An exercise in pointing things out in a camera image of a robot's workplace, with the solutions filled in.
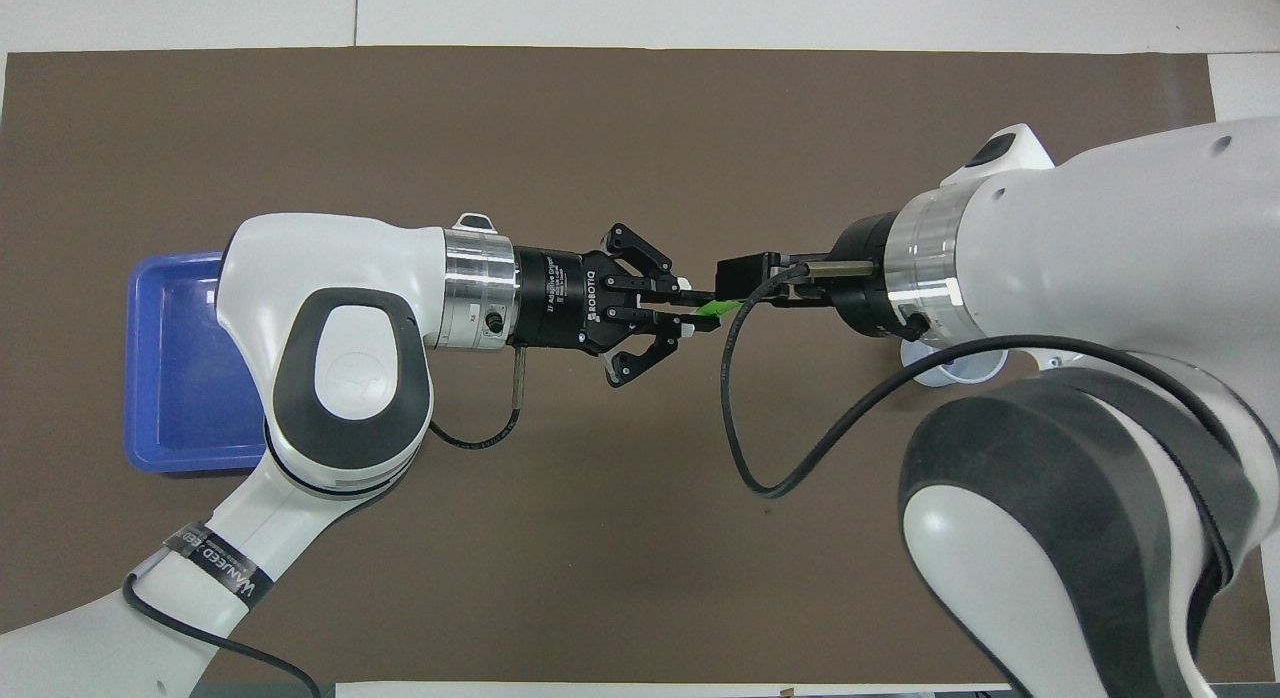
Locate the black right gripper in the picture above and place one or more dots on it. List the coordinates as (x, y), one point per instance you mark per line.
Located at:
(860, 303)

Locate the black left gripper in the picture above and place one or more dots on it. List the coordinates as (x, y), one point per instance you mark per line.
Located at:
(555, 298)

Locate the green marker pen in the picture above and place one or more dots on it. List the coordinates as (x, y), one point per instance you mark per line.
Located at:
(718, 307)

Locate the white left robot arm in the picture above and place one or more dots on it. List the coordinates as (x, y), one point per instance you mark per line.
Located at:
(330, 268)

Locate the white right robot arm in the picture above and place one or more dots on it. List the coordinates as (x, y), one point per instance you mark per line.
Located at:
(1100, 238)

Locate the brown table mat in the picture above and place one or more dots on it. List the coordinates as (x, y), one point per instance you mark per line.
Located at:
(640, 128)

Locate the clear plastic cup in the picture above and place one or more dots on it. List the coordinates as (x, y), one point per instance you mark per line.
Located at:
(945, 375)

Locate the blue plastic tray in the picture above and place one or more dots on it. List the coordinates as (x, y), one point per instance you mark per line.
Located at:
(170, 378)

